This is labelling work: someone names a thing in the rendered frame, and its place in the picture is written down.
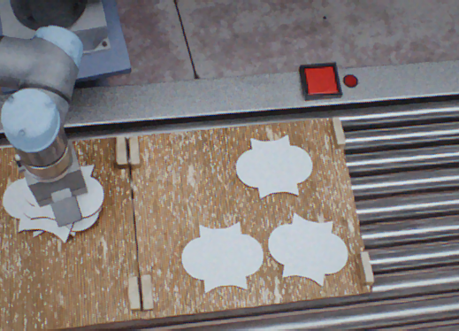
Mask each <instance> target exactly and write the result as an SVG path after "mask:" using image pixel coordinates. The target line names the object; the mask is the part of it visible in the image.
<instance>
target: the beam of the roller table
mask: <svg viewBox="0 0 459 331"><path fill-rule="evenodd" d="M338 72H339V76H340V83H341V86H342V92H343V96H342V98H334V99H324V100H313V101H304V96H303V92H302V83H301V78H300V74H299V72H290V73H268V74H256V75H235V76H223V77H211V78H201V79H190V80H178V81H157V82H145V83H135V84H123V85H112V86H102V87H90V88H78V89H73V92H72V96H71V100H70V103H69V108H68V111H67V114H66V118H65V124H64V131H65V133H71V132H82V131H93V130H103V129H113V128H123V127H142V126H153V125H163V124H184V123H194V122H204V121H214V120H225V119H245V118H254V117H265V116H276V115H287V114H296V113H306V112H326V111H337V110H347V109H357V108H367V107H378V106H388V105H398V104H418V103H428V102H438V101H448V100H458V99H459V58H455V59H444V60H433V61H421V62H411V63H400V64H388V65H368V66H356V67H344V68H338ZM348 74H351V75H354V76H355V77H356V78H357V80H358V83H357V85H356V86H355V87H353V88H349V87H347V86H345V85H344V84H343V81H342V79H343V77H344V76H346V75H348ZM11 95H12V94H2V95H0V139H1V138H7V137H6V135H5V133H4V129H3V125H2V122H1V111H2V107H3V105H4V102H5V101H6V100H7V99H8V98H9V97H10V96H11Z"/></svg>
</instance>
